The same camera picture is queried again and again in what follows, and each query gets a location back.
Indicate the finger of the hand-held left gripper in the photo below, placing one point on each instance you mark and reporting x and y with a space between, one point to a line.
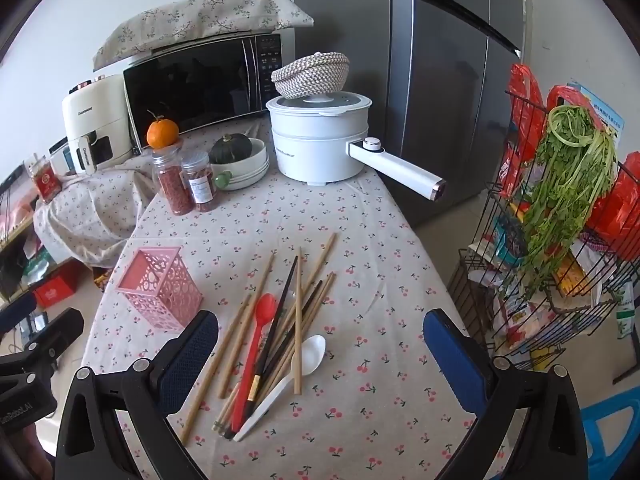
17 310
57 330

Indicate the floral cloth cover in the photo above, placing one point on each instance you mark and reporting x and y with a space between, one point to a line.
200 17

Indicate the red plastic bag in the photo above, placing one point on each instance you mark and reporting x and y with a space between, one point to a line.
527 110
617 205

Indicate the dark green squash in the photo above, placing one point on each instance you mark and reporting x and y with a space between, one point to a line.
230 150

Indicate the white electric cooking pot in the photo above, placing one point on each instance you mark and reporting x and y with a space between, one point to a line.
320 150

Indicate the pile of food packets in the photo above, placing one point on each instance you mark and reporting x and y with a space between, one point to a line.
530 310

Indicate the white air fryer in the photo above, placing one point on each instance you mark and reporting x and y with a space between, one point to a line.
95 110

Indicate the red snack packet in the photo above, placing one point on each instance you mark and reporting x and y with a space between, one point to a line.
510 172

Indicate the goji berry plastic jar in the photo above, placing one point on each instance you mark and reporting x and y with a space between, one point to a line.
172 185

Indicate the white ceramic dish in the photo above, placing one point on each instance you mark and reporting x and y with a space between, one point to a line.
252 170

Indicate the small red packet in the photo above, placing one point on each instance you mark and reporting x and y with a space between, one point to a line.
44 182

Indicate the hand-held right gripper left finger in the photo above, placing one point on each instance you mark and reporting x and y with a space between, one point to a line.
192 352

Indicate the blue white paper leaflet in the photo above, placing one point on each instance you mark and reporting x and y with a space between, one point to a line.
600 110

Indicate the red cardboard box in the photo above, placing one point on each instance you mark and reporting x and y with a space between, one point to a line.
55 292

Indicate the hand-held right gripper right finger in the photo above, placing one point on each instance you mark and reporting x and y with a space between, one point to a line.
450 360

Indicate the green white carton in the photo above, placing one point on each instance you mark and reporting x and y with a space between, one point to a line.
626 317

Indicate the pink perforated utensil holder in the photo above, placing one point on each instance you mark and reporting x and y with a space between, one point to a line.
160 285

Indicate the cherry print tablecloth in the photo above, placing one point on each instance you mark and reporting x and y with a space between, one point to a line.
360 285

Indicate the small green knob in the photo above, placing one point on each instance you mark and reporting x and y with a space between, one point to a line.
223 181

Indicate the black microwave oven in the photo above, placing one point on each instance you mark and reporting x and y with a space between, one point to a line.
190 90

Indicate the orange fruit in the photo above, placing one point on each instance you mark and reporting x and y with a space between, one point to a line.
162 134

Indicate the woven white trivet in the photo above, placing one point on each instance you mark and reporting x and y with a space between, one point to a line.
310 75

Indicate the red plastic spoon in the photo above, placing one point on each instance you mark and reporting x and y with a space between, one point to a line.
265 310

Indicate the blue plastic stool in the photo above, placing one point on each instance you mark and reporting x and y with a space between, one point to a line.
612 440

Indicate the group of wooden chopsticks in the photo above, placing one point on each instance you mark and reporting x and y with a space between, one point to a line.
298 320

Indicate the small flower print cloth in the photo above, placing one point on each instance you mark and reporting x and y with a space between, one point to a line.
95 210

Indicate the labelled red spice jar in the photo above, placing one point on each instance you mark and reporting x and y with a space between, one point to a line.
202 185

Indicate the grey refrigerator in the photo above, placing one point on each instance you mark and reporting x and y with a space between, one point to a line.
440 85

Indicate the bunch of green vegetables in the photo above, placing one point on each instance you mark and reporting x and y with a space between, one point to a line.
560 185

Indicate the white plastic spoon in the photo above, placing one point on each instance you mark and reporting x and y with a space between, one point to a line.
310 352

